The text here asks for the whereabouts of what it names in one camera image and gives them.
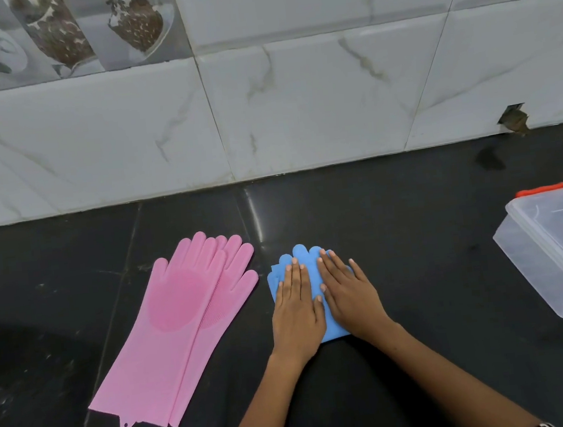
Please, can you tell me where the person's right hand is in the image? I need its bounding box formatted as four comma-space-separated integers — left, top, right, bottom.
314, 242, 399, 347

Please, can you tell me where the person's left hand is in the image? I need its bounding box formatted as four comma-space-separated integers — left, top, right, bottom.
265, 256, 331, 367

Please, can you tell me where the pink rubber glove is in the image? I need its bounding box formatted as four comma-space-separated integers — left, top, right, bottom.
150, 232, 273, 427
73, 229, 245, 427

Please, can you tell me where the clear plastic box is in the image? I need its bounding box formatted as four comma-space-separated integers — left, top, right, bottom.
492, 216, 563, 325

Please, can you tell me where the clear plastic box lid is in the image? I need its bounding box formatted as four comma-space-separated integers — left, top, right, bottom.
503, 182, 563, 321

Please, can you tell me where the person's right forearm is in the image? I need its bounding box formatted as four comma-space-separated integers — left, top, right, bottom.
376, 309, 546, 427

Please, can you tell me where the person's left forearm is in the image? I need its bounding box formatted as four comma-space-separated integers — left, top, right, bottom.
213, 346, 328, 427

